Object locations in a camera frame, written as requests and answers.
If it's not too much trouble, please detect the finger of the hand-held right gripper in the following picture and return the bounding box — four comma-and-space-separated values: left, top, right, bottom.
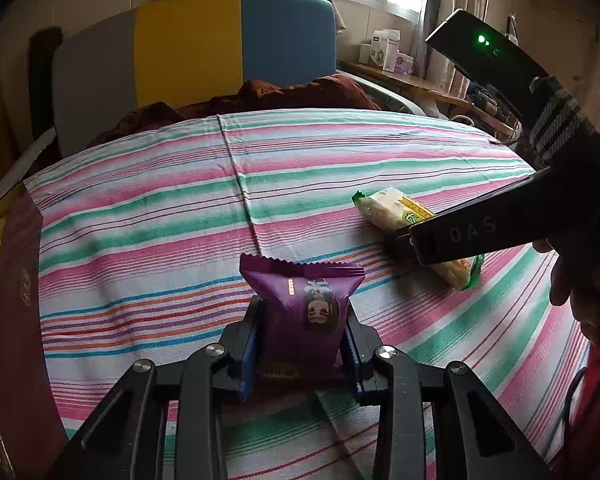
384, 225, 423, 264

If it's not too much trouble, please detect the brown blanket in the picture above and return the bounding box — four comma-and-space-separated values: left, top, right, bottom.
92, 74, 383, 148

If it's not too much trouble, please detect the grey yellow blue armchair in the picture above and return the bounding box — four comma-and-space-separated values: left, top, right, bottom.
0, 0, 451, 201

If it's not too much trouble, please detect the tall white carton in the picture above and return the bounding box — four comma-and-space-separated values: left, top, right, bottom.
370, 29, 401, 70

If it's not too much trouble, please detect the black cable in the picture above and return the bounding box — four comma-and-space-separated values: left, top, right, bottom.
562, 367, 589, 456

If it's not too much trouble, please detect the short green-edged cracker packet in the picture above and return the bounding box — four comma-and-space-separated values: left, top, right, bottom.
351, 187, 485, 292

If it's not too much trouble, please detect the person's right hand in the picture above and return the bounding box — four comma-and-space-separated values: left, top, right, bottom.
532, 237, 600, 361

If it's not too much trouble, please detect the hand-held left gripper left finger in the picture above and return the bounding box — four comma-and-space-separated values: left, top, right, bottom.
45, 296, 263, 480

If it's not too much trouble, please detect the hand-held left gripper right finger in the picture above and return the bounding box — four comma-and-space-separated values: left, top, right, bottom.
337, 305, 553, 480

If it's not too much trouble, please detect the striped tablecloth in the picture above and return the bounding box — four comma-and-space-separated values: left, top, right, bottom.
22, 108, 596, 480

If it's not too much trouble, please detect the purple snack packet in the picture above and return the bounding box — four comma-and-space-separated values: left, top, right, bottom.
239, 253, 366, 381

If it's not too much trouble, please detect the cluttered storage basket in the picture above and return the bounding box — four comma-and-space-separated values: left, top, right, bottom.
460, 84, 524, 148

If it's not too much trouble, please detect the maroon and gold tin box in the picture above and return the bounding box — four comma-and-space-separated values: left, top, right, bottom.
0, 182, 71, 480

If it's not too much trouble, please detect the wooden side table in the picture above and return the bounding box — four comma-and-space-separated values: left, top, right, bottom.
340, 60, 523, 136

